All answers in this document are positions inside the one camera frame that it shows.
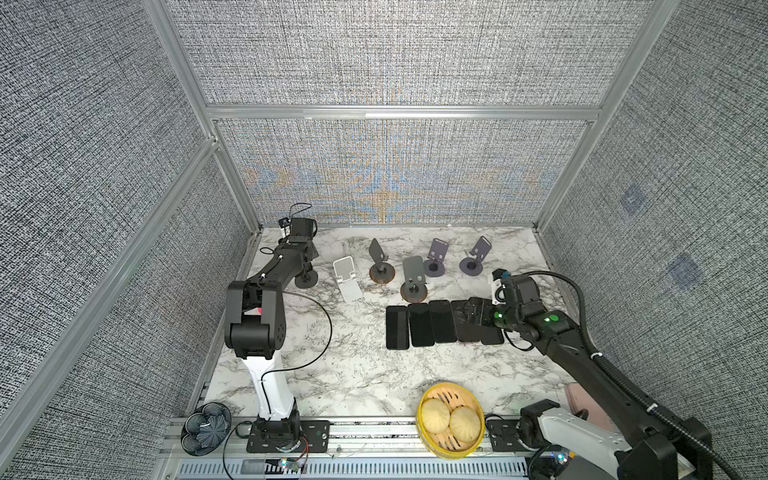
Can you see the white folding phone stand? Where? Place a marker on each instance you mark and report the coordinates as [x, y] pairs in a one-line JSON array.
[[345, 274]]

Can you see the purple round phone stand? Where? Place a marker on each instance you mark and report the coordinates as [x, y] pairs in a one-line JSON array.
[[434, 262]]

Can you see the pink phone case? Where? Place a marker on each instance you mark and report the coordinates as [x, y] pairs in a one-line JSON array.
[[579, 399]]

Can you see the left steamed bun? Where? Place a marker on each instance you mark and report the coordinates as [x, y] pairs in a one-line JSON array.
[[435, 416]]

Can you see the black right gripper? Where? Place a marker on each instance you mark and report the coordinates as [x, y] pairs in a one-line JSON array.
[[485, 305]]

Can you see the wooden base grey plate stand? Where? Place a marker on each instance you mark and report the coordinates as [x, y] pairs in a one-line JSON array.
[[414, 289]]

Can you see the black phone with purple edge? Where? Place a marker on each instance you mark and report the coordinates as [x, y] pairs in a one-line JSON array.
[[466, 331]]

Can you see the steamed bun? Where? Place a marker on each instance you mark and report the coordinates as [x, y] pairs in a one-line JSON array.
[[465, 425], [435, 416]]

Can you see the right arm mounting base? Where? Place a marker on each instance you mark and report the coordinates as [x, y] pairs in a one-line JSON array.
[[510, 433]]

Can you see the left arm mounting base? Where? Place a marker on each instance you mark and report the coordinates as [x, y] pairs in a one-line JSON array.
[[288, 436]]

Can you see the aluminium front rail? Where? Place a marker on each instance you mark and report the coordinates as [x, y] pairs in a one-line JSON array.
[[358, 448]]

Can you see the right steamed bun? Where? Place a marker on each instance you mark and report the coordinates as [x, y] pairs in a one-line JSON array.
[[465, 425]]

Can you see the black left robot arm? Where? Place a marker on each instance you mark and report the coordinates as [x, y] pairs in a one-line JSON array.
[[256, 324]]

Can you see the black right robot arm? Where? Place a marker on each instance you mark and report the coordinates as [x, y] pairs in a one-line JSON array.
[[654, 442]]

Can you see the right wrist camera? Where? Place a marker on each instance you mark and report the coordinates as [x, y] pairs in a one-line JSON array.
[[497, 289]]

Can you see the yellow bamboo steamer basket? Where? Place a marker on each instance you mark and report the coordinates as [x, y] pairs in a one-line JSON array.
[[444, 445]]

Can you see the purple right phone stand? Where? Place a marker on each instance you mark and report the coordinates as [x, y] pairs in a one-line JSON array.
[[472, 264]]

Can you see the wooden base phone stand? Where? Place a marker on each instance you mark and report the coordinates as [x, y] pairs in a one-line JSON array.
[[381, 272]]

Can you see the dark grey round phone stand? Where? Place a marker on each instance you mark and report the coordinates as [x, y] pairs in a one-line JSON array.
[[306, 280]]

